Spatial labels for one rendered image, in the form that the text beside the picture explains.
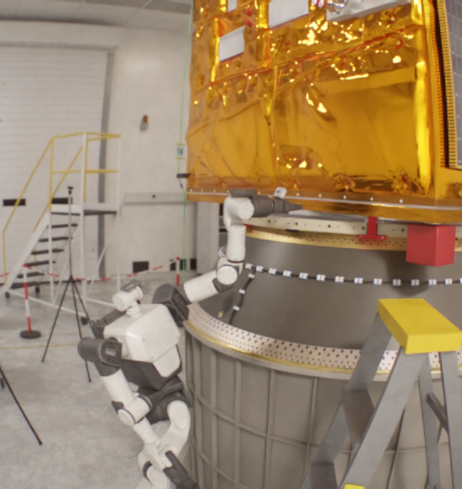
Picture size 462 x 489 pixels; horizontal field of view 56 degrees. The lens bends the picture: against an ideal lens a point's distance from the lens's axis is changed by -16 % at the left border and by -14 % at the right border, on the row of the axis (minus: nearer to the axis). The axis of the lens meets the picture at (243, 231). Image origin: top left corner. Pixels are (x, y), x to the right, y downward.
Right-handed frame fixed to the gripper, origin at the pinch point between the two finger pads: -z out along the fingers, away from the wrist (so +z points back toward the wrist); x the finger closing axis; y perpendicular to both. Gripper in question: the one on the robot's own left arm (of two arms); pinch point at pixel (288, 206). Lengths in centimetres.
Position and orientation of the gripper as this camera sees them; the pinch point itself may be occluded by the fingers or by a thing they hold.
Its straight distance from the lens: 204.3
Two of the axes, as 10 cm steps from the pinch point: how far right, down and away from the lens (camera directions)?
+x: 5.1, 0.9, -8.5
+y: 0.2, -10.0, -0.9
